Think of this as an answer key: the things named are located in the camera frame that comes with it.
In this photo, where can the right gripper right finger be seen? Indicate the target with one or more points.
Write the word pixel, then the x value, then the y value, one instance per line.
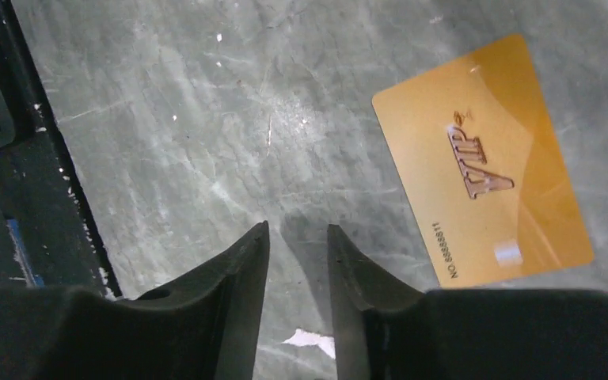
pixel 385 329

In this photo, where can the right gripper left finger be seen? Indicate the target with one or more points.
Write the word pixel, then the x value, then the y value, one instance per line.
pixel 203 324

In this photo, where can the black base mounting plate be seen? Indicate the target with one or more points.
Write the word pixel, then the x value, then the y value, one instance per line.
pixel 48 236

